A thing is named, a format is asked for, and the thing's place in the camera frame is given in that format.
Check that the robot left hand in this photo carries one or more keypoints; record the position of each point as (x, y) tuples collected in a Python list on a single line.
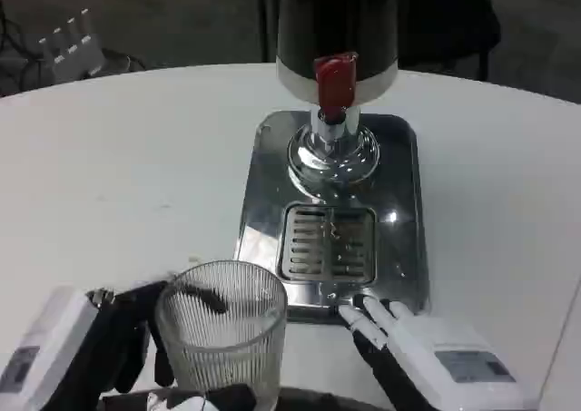
[(59, 338)]

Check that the clear ribbed glass cup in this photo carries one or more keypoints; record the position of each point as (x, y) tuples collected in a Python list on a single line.
[(227, 338)]

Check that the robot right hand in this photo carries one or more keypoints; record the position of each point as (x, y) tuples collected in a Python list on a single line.
[(422, 347)]

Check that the slotted steel drain grid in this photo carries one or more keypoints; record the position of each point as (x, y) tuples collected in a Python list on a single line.
[(313, 247)]

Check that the black drink dispenser chrome stand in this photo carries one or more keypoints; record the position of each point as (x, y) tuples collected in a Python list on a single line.
[(308, 25)]

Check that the black chair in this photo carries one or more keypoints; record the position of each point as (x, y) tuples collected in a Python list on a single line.
[(449, 21)]

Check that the steel drip tray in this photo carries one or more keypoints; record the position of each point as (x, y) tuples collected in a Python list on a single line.
[(399, 179)]

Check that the white power strip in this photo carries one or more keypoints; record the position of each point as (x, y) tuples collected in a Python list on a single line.
[(75, 52)]

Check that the red tap lever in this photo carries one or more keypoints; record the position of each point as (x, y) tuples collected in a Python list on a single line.
[(332, 82)]

